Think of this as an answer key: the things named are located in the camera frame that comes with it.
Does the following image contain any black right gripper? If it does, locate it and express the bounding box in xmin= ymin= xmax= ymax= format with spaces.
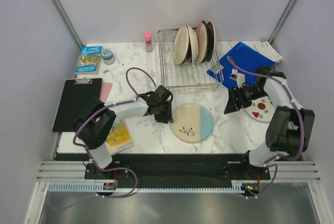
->
xmin=223 ymin=85 xmax=268 ymax=114

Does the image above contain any cream and blue leaf plate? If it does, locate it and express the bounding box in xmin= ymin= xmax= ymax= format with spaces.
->
xmin=171 ymin=104 xmax=214 ymax=144

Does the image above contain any metal wire dish rack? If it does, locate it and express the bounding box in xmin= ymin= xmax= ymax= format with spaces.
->
xmin=157 ymin=29 xmax=223 ymax=93

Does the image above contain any cream and green branch plate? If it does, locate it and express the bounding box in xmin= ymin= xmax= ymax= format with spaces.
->
xmin=173 ymin=25 xmax=189 ymax=64

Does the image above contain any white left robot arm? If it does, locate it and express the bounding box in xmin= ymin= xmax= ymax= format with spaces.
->
xmin=73 ymin=85 xmax=173 ymax=179

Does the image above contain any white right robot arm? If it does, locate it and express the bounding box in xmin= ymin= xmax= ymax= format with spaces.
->
xmin=224 ymin=66 xmax=315 ymax=179

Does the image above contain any cream plate in rack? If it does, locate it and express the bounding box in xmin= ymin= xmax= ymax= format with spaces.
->
xmin=187 ymin=26 xmax=198 ymax=62

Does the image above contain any pink speckled plate in rack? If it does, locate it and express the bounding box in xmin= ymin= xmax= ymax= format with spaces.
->
xmin=195 ymin=23 xmax=208 ymax=63

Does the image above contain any black plate in rack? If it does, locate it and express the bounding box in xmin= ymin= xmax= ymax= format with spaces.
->
xmin=202 ymin=20 xmax=214 ymax=63

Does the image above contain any watermelon pattern plate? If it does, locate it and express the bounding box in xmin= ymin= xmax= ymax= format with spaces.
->
xmin=244 ymin=96 xmax=275 ymax=123

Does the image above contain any blue plastic folder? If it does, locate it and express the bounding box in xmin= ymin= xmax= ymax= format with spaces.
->
xmin=207 ymin=42 xmax=275 ymax=88

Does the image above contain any illustrated yellow paperback book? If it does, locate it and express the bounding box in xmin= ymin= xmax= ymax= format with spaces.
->
xmin=106 ymin=121 xmax=134 ymax=156

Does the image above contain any white paper booklet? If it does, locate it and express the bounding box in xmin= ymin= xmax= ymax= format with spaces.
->
xmin=253 ymin=41 xmax=282 ymax=63

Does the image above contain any pink paper sheet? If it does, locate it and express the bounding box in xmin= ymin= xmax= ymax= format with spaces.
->
xmin=100 ymin=82 xmax=113 ymax=102

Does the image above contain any white marker pen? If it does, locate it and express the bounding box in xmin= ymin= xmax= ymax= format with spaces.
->
xmin=103 ymin=64 xmax=124 ymax=74

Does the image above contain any pink squeeze bottle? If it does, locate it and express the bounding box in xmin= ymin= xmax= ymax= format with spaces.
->
xmin=144 ymin=31 xmax=153 ymax=52

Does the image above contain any small blue lidded jar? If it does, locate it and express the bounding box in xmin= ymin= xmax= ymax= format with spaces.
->
xmin=101 ymin=48 xmax=115 ymax=65

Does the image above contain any black clipboard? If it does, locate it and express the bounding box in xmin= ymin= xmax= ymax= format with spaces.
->
xmin=52 ymin=78 xmax=102 ymax=132

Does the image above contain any blue treehouse book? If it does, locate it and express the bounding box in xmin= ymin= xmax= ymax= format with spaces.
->
xmin=75 ymin=46 xmax=102 ymax=75

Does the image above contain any white slotted cable duct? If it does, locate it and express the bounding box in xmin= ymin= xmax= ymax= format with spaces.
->
xmin=48 ymin=182 xmax=246 ymax=193

